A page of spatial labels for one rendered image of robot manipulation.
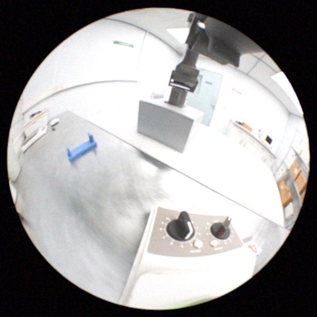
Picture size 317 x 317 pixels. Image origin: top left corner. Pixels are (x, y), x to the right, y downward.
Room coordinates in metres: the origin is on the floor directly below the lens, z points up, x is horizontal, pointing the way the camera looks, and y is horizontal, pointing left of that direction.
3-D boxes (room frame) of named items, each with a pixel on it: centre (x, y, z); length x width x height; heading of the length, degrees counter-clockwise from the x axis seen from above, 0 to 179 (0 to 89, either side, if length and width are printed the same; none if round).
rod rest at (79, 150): (0.15, 0.22, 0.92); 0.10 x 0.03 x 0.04; 156
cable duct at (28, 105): (0.98, 1.03, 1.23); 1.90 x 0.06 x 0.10; 154
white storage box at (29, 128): (0.28, 1.18, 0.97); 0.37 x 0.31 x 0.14; 62
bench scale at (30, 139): (0.13, 0.84, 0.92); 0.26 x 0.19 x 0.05; 155
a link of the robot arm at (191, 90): (0.35, -0.03, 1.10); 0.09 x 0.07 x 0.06; 94
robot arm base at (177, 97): (0.35, -0.02, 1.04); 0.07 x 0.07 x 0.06; 66
